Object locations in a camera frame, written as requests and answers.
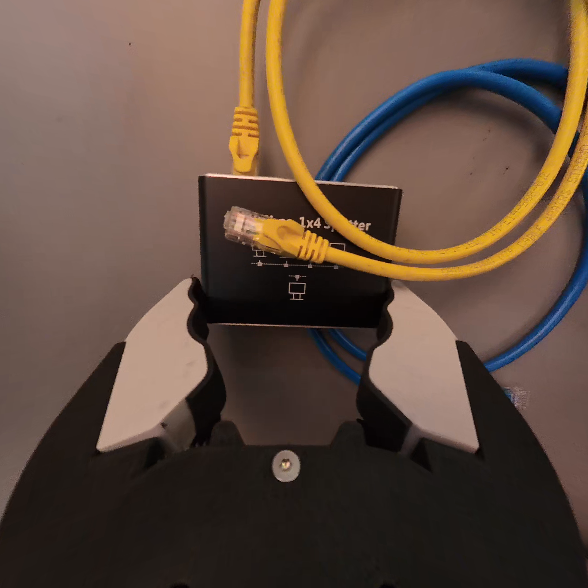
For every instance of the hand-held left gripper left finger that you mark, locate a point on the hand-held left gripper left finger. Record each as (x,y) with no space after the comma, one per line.
(154,367)

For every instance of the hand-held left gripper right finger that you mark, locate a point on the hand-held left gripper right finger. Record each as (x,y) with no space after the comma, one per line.
(425,367)

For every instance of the black ethernet splitter box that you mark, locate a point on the black ethernet splitter box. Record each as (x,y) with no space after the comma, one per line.
(229,294)

